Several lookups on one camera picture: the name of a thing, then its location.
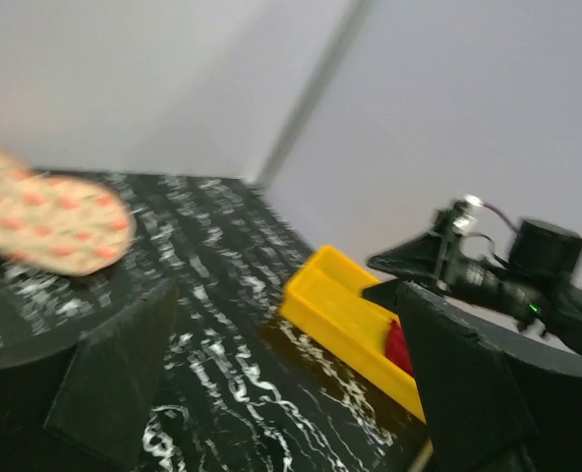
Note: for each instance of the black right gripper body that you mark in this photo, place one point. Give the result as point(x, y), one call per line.
point(434, 260)

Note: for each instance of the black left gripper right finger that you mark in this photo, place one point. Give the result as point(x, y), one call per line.
point(493, 399)

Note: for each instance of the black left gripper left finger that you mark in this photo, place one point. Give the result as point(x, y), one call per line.
point(77, 398)

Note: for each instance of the red lace bra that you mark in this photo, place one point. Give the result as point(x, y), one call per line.
point(395, 348)

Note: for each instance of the pink floral mesh laundry bag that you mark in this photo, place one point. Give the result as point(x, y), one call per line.
point(61, 224)

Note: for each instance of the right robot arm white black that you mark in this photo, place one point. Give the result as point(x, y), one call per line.
point(533, 283)

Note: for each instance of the yellow plastic tray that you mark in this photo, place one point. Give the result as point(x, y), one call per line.
point(323, 300)

